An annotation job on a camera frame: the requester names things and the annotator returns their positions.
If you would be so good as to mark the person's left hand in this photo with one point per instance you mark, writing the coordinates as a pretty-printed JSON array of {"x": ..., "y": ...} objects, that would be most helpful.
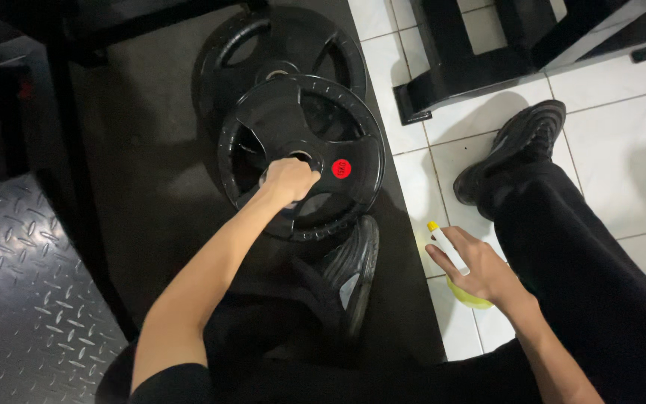
[{"x": 289, "y": 180}]

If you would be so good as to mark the person's right hand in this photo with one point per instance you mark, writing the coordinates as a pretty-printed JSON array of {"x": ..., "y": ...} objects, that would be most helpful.
[{"x": 485, "y": 272}]

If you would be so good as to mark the person's right fingers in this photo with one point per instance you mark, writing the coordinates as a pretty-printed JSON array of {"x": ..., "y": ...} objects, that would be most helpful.
[{"x": 441, "y": 263}]

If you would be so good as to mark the person's left fingers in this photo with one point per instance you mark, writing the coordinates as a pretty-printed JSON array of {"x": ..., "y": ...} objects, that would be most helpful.
[{"x": 304, "y": 170}]

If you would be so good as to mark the yellow spray bottle white nozzle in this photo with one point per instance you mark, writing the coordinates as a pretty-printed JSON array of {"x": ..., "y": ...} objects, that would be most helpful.
[{"x": 447, "y": 248}]

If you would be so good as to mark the small grey cloth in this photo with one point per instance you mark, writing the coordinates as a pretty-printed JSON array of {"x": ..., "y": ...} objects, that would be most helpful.
[{"x": 289, "y": 205}]

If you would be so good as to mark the black weight plate red sticker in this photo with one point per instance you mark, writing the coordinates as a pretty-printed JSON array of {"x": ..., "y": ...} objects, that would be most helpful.
[{"x": 351, "y": 143}]

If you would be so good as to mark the person's black left shoe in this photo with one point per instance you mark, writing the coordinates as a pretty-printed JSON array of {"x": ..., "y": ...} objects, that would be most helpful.
[{"x": 356, "y": 263}]

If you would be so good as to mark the person's black shoe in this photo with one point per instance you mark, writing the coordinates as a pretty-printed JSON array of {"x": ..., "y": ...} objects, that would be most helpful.
[
  {"x": 519, "y": 140},
  {"x": 356, "y": 263}
]

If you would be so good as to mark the plain black weight plate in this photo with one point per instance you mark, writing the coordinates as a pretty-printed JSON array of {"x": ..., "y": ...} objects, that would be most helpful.
[{"x": 300, "y": 33}]

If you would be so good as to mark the person's black trousers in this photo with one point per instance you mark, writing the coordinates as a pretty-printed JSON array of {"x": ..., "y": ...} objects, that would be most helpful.
[{"x": 581, "y": 280}]

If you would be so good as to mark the person's black right shoe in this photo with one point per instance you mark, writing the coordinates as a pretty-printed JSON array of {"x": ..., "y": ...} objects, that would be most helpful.
[{"x": 519, "y": 140}]

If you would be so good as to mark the black rubber floor mat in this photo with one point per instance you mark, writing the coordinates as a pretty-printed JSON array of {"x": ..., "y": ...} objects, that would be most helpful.
[{"x": 149, "y": 168}]

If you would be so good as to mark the black gym machine base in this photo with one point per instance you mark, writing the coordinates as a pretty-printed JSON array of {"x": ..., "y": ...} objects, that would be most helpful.
[{"x": 469, "y": 67}]

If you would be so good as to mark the person's black shirt sleeve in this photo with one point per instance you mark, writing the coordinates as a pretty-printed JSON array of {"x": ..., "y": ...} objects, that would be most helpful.
[{"x": 174, "y": 384}]

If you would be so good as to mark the diamond plate metal platform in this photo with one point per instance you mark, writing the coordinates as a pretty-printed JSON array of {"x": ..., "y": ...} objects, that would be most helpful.
[{"x": 20, "y": 280}]

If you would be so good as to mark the black rack frame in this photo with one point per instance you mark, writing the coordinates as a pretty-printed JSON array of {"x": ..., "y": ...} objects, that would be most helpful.
[{"x": 73, "y": 168}]

